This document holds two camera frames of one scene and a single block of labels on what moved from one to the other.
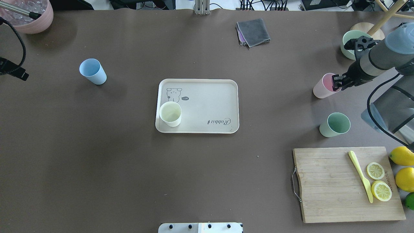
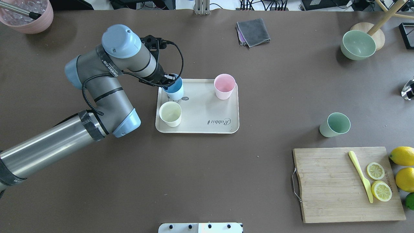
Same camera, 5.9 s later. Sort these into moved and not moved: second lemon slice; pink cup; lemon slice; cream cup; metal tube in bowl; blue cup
Moved: pink cup; blue cup
Not moved: lemon slice; second lemon slice; metal tube in bowl; cream cup
